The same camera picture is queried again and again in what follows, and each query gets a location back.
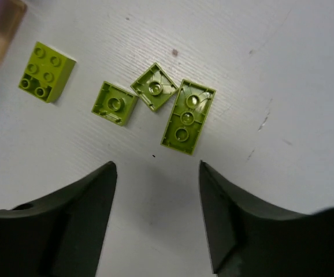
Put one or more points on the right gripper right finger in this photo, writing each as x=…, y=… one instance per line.
x=248, y=236

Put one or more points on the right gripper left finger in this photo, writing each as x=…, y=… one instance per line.
x=62, y=233

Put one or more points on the long green lego brick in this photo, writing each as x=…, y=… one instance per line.
x=188, y=116

